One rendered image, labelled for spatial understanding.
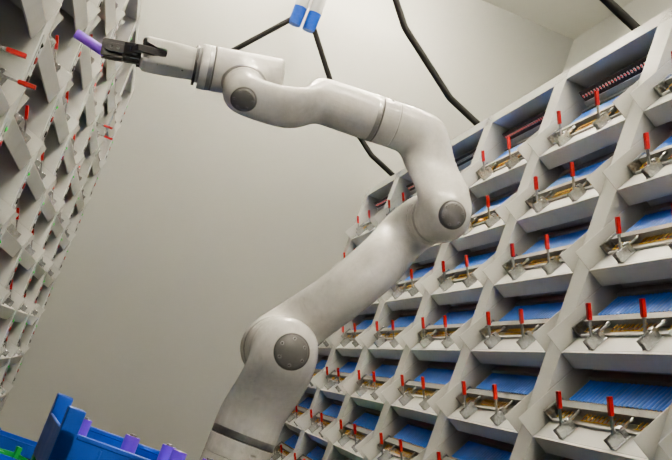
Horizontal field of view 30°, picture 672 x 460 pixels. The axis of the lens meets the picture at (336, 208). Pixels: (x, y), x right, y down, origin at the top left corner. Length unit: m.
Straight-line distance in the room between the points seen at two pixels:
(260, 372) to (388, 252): 0.34
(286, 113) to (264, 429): 0.57
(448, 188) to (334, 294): 0.29
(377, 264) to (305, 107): 0.32
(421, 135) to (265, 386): 0.56
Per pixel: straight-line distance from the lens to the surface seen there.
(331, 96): 2.34
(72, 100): 4.07
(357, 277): 2.32
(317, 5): 5.96
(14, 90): 2.65
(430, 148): 2.38
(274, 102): 2.26
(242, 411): 2.27
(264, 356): 2.22
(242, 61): 2.31
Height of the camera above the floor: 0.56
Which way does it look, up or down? 9 degrees up
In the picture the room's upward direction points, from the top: 21 degrees clockwise
